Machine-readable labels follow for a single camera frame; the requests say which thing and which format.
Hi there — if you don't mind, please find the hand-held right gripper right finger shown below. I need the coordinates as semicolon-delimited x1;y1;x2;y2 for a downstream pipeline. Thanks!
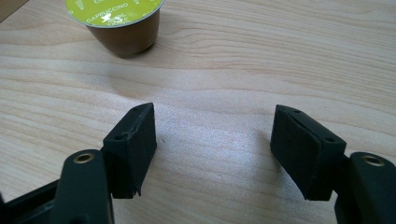
269;104;347;202

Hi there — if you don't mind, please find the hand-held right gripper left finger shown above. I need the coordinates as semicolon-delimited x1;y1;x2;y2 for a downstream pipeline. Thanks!
102;102;158;200

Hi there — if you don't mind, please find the green lid coffee capsule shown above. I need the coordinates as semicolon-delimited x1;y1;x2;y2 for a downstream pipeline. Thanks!
64;0;165;59

